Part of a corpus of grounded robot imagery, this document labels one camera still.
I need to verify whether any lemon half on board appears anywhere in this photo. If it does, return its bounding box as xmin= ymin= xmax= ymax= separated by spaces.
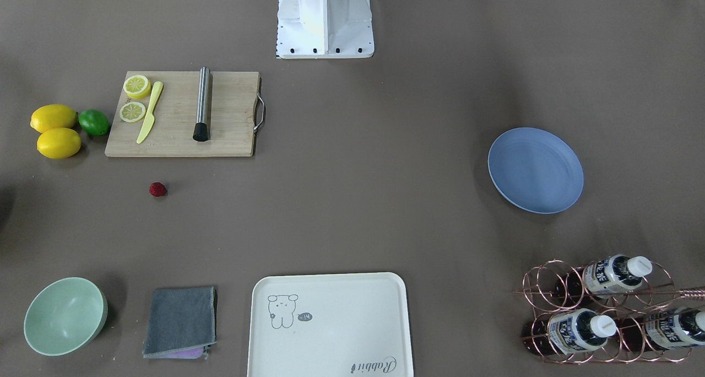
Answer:
xmin=122 ymin=74 xmax=152 ymax=100

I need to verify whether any upper yellow lemon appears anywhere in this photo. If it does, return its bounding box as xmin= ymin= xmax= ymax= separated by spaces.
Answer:
xmin=30 ymin=104 xmax=77 ymax=133

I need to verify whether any wooden cutting board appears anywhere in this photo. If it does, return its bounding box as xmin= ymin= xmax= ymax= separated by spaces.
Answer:
xmin=105 ymin=71 xmax=261 ymax=158

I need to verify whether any green lime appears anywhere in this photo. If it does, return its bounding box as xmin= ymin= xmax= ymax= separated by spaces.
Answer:
xmin=78 ymin=109 xmax=111 ymax=136

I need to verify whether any lower yellow lemon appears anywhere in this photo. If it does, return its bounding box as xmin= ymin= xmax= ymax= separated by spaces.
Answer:
xmin=37 ymin=127 xmax=82 ymax=159

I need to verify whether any cream tray with bear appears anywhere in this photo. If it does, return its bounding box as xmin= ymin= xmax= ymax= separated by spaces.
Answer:
xmin=247 ymin=272 xmax=415 ymax=376

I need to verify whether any lemon slice on board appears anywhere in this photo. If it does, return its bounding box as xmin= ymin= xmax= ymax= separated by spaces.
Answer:
xmin=118 ymin=101 xmax=147 ymax=123

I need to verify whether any red strawberry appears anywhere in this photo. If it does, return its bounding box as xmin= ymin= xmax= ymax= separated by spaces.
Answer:
xmin=149 ymin=182 xmax=168 ymax=198

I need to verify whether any rose gold wire bottle rack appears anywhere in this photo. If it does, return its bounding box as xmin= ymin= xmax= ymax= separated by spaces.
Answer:
xmin=514 ymin=259 xmax=703 ymax=364

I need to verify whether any grey folded cloth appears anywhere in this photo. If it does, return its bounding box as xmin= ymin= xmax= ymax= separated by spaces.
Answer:
xmin=143 ymin=286 xmax=217 ymax=359

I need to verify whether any yellow lemon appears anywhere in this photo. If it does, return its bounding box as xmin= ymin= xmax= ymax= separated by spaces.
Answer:
xmin=30 ymin=104 xmax=77 ymax=133
xmin=37 ymin=127 xmax=82 ymax=159

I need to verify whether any lower tea bottle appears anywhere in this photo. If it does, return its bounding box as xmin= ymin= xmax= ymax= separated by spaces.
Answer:
xmin=521 ymin=308 xmax=617 ymax=357
xmin=616 ymin=307 xmax=704 ymax=352

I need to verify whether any yellow plastic knife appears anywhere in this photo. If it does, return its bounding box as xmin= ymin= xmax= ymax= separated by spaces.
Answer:
xmin=136 ymin=81 xmax=164 ymax=144

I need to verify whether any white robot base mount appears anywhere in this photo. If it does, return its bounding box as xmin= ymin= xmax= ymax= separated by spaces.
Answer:
xmin=275 ymin=0 xmax=375 ymax=59

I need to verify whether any upper tea bottle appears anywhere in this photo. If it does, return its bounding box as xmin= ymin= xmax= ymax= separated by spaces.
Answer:
xmin=552 ymin=254 xmax=653 ymax=306

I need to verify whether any steel rod black tip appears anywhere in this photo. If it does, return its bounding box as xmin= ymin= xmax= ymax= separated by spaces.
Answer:
xmin=192 ymin=66 xmax=212 ymax=142

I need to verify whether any blue plate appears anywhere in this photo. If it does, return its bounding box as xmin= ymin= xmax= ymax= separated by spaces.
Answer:
xmin=487 ymin=127 xmax=584 ymax=214

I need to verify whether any tea bottle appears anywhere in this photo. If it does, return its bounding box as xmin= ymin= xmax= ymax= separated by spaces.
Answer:
xmin=552 ymin=254 xmax=653 ymax=306
xmin=616 ymin=307 xmax=704 ymax=352
xmin=521 ymin=308 xmax=617 ymax=357

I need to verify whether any light green bowl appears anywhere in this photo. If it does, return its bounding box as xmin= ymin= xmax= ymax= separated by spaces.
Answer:
xmin=23 ymin=277 xmax=108 ymax=357

